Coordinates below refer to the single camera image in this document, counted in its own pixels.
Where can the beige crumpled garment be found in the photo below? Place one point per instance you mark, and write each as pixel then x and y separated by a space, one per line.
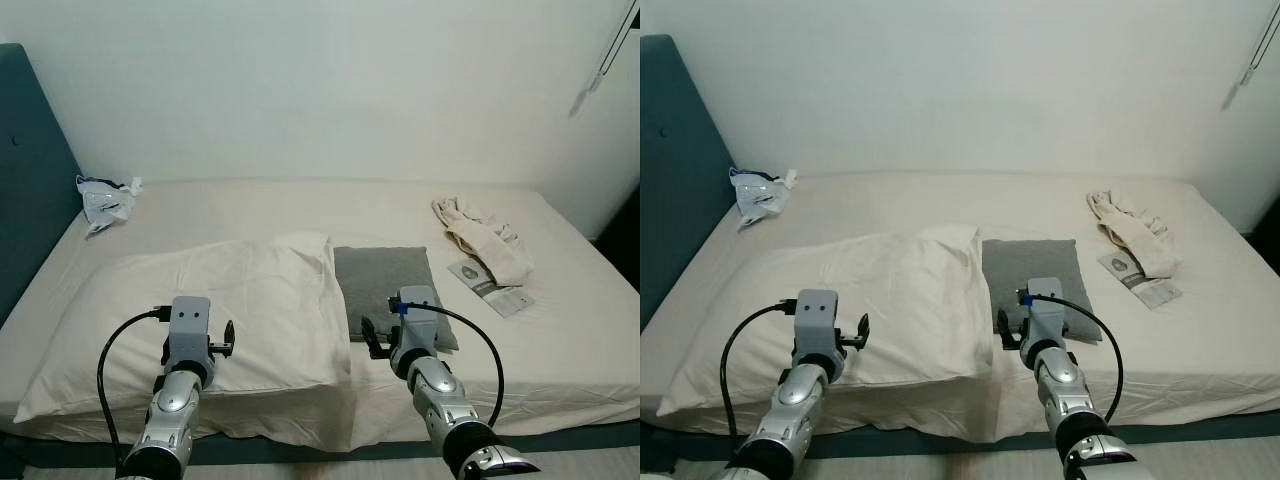
pixel 490 248
pixel 1140 240

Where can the small grey cushion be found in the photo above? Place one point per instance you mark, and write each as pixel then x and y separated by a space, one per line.
pixel 1030 262
pixel 380 275

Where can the grey printed leaflet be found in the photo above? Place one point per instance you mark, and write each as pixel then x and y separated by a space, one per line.
pixel 500 297
pixel 1150 290

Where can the thin hanging blind wand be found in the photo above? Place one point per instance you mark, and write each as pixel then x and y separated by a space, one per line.
pixel 612 50
pixel 1260 48

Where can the large cream white pillow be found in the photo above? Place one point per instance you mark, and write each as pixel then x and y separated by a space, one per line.
pixel 230 300
pixel 900 295

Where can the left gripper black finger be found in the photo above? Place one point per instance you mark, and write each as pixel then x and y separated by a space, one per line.
pixel 862 328
pixel 229 334

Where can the mattress with cream sheet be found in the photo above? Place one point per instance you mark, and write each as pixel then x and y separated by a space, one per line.
pixel 1200 345
pixel 560 350

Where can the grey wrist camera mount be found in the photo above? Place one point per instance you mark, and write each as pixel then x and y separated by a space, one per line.
pixel 418 318
pixel 189 322
pixel 817 318
pixel 1045 310

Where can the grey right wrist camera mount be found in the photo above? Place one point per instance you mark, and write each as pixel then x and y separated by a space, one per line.
pixel 418 318
pixel 1045 310

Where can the teal upholstered headboard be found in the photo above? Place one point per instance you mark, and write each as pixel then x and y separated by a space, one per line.
pixel 30 180
pixel 680 180

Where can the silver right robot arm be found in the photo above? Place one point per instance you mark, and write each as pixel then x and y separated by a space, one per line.
pixel 1065 380
pixel 440 390

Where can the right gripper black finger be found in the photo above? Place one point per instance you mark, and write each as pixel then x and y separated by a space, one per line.
pixel 369 331
pixel 1003 320

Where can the crumpled white blue plastic bag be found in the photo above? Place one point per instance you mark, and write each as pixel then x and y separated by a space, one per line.
pixel 757 195
pixel 105 203

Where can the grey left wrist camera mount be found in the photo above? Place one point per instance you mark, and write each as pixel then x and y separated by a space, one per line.
pixel 189 322
pixel 817 318

